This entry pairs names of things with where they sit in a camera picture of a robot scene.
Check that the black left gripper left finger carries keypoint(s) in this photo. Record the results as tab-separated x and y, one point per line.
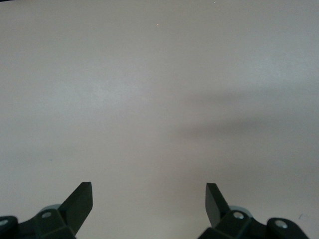
74	209

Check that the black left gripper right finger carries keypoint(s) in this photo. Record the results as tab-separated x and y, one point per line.
216	206

